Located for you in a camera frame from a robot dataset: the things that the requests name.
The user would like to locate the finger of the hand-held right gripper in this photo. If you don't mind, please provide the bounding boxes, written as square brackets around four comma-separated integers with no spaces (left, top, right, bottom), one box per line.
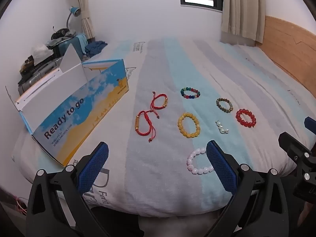
[304,117,316,139]
[278,132,316,188]

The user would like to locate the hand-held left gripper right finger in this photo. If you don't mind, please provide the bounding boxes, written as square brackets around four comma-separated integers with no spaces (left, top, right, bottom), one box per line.
[206,140,299,237]

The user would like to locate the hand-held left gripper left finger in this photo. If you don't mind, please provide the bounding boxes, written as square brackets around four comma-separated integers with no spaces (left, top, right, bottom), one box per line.
[26,141,116,237]

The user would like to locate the pink bead bracelet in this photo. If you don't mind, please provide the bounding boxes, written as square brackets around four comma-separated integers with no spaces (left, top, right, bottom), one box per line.
[187,147,215,175]

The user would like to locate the white pearl bracelet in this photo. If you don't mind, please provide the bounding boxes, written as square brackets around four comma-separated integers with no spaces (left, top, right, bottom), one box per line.
[215,120,230,134]

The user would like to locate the red bead bracelet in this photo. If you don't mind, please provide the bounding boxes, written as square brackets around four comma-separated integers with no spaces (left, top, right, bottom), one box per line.
[235,109,256,128]

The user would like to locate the blue yellow printed cardboard box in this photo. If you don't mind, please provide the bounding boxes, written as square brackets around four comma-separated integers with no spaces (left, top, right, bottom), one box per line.
[5,44,130,167]

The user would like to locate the yellow bead bracelet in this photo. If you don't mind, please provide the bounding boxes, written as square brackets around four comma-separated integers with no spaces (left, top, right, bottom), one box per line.
[177,113,201,139]

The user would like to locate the wooden headboard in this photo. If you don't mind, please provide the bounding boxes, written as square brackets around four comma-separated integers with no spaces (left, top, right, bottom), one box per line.
[254,15,316,97]

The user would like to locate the silver hard suitcase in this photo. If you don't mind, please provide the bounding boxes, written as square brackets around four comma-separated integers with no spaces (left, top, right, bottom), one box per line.
[17,57,65,97]

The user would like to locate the crumpled blue clothes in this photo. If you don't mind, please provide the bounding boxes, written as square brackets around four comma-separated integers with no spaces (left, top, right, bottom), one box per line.
[85,41,108,56]

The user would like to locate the teal suitcase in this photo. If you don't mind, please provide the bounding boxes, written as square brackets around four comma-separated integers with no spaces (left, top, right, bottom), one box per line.
[49,33,88,62]

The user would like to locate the white plastic bag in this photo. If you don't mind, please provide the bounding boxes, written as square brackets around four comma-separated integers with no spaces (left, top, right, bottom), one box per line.
[32,43,53,62]

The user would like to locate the beige curtain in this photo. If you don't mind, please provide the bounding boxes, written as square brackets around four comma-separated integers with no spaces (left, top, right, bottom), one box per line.
[220,0,266,47]
[65,0,97,42]

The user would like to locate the blue desk lamp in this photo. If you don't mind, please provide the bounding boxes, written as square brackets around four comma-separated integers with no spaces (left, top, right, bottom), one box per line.
[65,6,81,30]

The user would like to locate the red string bracelet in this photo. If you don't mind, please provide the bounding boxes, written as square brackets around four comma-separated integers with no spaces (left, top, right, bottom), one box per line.
[135,110,158,143]
[150,92,169,118]

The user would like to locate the green brown bead bracelet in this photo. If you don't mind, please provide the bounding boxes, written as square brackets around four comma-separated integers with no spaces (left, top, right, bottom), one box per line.
[216,98,234,113]

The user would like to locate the multicolour glass bead bracelet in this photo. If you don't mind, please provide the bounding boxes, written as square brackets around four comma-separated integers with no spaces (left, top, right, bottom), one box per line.
[180,87,201,100]

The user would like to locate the orange cable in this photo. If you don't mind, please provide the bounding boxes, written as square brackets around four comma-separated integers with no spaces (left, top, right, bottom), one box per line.
[13,196,27,215]

